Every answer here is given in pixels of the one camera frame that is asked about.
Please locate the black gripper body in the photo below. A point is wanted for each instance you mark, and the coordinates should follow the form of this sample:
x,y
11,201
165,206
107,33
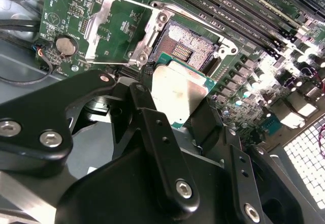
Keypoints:
x,y
122,196

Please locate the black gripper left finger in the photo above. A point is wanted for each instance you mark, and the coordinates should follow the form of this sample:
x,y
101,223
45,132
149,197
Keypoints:
x,y
38,112

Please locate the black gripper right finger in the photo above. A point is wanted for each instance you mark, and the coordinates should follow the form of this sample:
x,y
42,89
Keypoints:
x,y
208,122

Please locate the silver CPU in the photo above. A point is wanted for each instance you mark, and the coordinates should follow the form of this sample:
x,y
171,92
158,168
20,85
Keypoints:
x,y
177,92

